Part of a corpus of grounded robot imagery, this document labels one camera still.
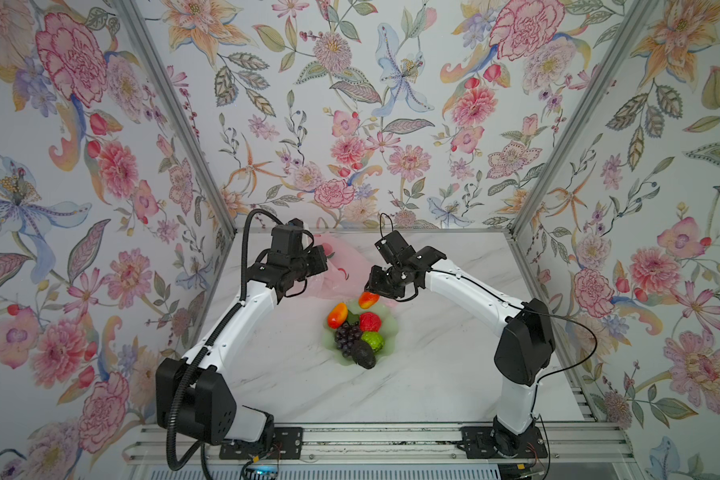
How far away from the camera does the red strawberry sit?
899 millimetres

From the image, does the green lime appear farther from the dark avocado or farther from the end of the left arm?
the end of the left arm

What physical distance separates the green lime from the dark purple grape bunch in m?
0.02

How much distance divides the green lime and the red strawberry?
0.05 ft

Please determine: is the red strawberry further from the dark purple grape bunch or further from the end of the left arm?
the end of the left arm

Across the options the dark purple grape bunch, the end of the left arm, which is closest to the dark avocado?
the dark purple grape bunch

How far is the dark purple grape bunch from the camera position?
0.86m

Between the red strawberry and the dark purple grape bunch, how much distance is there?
2cm

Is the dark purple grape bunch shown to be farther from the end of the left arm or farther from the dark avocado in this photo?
the end of the left arm

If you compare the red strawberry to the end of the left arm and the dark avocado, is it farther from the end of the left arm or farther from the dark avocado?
the end of the left arm

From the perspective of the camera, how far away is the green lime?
0.86 meters
